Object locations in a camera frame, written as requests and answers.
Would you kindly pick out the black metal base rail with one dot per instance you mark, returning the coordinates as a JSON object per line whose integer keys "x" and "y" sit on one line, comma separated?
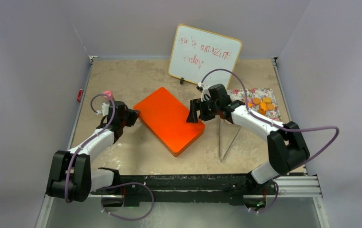
{"x": 233, "y": 189}

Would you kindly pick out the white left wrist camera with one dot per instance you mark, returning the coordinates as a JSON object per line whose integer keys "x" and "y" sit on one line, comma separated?
{"x": 105, "y": 108}

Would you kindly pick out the orange square cookie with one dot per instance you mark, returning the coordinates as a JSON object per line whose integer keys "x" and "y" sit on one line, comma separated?
{"x": 267, "y": 100}

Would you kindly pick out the orange cookie tin box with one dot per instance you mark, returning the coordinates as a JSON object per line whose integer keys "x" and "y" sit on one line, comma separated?
{"x": 176, "y": 135}

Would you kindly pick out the orange round cookie centre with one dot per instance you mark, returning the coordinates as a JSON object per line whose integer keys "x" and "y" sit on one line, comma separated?
{"x": 256, "y": 101}

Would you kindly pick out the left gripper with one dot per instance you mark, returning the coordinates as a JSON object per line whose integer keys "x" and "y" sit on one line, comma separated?
{"x": 132, "y": 117}

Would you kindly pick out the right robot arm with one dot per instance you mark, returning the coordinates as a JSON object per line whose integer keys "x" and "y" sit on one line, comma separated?
{"x": 286, "y": 146}

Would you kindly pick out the orange tin lid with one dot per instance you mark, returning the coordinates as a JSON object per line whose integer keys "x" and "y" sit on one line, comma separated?
{"x": 161, "y": 104}

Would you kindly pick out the floral rectangular tray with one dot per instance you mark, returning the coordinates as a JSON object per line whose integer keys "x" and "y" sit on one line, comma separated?
{"x": 249, "y": 94}

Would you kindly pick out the orange chip cookie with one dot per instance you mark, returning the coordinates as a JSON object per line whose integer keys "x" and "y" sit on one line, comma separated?
{"x": 270, "y": 106}

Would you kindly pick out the small red box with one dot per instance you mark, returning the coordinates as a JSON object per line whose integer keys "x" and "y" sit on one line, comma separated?
{"x": 80, "y": 95}

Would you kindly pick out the pink cap sprinkle bottle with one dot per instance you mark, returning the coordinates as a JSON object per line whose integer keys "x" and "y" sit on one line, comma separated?
{"x": 108, "y": 95}

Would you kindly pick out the metal tongs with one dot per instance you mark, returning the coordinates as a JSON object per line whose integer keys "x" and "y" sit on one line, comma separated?
{"x": 227, "y": 133}

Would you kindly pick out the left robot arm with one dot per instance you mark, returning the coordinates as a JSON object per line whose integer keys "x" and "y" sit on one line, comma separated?
{"x": 71, "y": 177}

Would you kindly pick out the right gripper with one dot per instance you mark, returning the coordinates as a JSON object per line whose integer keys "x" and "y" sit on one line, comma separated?
{"x": 197, "y": 105}

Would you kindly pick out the white board yellow frame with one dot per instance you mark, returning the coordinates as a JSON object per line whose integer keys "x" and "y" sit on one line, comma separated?
{"x": 196, "y": 52}

